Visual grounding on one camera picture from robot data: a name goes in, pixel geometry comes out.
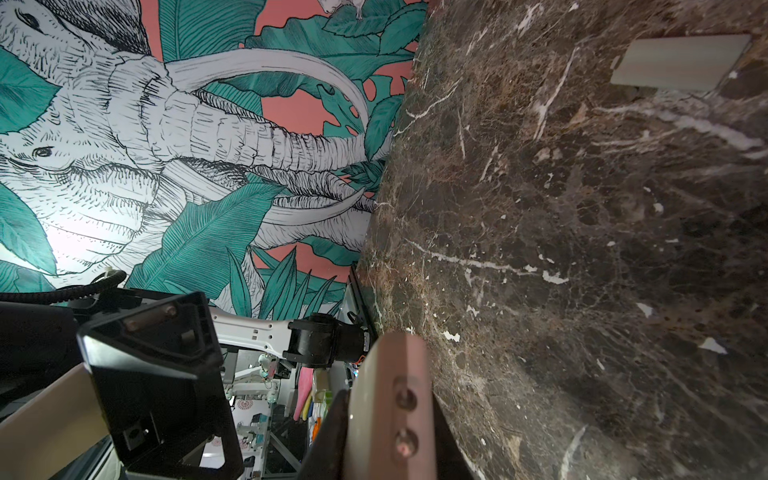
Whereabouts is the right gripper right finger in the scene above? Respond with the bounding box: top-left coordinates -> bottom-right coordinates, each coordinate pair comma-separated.
432,394 -> 474,480

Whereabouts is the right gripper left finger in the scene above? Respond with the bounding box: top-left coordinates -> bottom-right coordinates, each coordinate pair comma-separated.
297,390 -> 350,480

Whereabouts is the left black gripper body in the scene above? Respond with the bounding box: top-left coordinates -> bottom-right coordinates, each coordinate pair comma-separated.
76,291 -> 244,479

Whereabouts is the white AC remote control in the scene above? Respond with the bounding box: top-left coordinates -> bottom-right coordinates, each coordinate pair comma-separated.
341,332 -> 437,480

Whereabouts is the remote battery cover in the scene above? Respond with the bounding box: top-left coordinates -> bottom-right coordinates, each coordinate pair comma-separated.
610,34 -> 752,92

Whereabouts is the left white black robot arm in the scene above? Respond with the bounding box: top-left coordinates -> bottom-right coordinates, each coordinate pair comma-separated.
1,271 -> 377,479

